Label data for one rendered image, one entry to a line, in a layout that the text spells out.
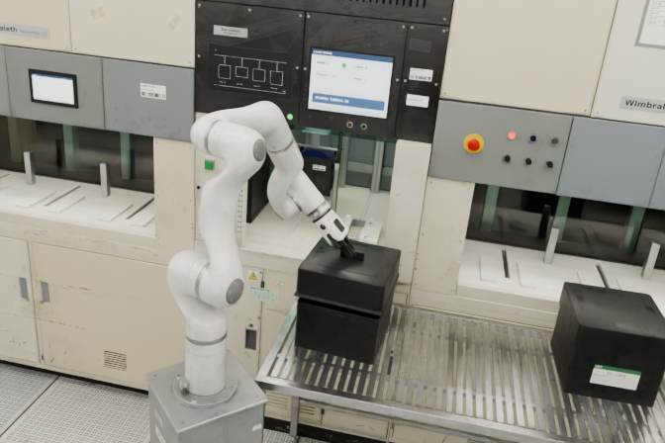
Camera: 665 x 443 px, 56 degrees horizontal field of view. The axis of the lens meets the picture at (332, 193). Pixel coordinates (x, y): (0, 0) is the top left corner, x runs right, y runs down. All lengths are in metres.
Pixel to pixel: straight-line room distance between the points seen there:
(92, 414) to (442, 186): 1.85
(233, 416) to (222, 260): 0.48
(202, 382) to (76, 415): 1.30
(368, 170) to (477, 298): 1.05
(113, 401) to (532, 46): 2.33
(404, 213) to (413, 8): 0.70
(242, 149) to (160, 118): 0.89
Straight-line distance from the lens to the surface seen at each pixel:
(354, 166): 3.20
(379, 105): 2.19
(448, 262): 2.37
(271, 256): 2.48
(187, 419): 1.87
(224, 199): 1.65
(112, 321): 2.94
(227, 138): 1.61
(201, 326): 1.79
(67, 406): 3.18
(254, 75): 2.27
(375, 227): 2.70
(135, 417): 3.06
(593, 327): 2.07
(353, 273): 1.98
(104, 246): 2.78
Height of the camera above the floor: 2.00
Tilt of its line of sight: 21 degrees down
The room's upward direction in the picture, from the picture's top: 5 degrees clockwise
